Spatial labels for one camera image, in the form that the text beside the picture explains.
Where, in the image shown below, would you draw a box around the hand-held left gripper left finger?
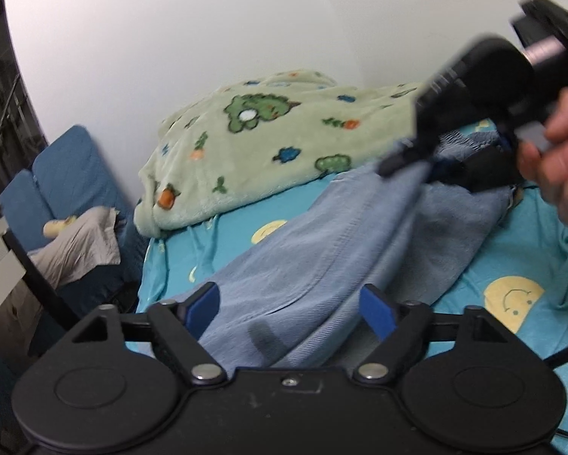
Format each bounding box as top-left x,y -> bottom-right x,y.
70,282 -> 230,386

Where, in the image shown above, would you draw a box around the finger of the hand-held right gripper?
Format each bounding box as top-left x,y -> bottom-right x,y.
427,144 -> 524,195
378,140 -> 439,179

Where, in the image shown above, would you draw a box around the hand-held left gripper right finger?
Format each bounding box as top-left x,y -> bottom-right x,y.
352,283 -> 510,386

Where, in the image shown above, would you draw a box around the blue denim jeans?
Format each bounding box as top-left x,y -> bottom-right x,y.
196,130 -> 524,369

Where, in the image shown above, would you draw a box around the person's right hand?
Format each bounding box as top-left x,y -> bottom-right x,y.
517,82 -> 568,229

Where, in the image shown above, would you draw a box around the teal smiley print bed sheet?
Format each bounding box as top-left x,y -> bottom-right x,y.
136,118 -> 568,455

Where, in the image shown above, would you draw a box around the grey crumpled cloth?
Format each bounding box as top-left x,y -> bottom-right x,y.
27,207 -> 123,291

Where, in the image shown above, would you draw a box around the green printed fleece blanket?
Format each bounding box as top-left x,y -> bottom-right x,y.
134,70 -> 437,238

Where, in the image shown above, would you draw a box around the beige cloth garment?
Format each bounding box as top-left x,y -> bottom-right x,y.
1,229 -> 82,333

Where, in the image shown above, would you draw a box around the large blue cushion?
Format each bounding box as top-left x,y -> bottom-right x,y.
31,125 -> 138,231

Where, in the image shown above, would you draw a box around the small blue cushion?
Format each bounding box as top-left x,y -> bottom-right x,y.
0,169 -> 53,253

